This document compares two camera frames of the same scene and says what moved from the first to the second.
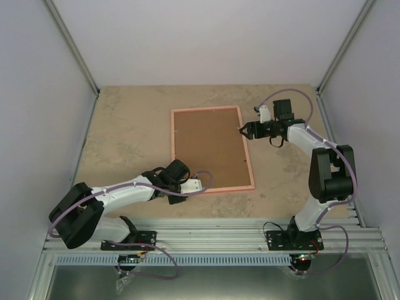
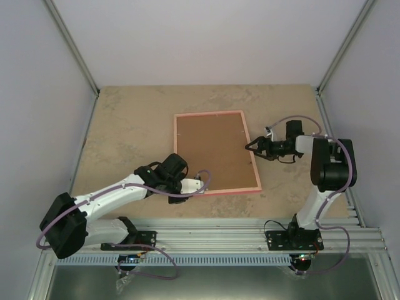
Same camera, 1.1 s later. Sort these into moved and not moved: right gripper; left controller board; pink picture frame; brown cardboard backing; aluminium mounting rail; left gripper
Moved: right gripper; pink picture frame
Not moved: left gripper; left controller board; aluminium mounting rail; brown cardboard backing
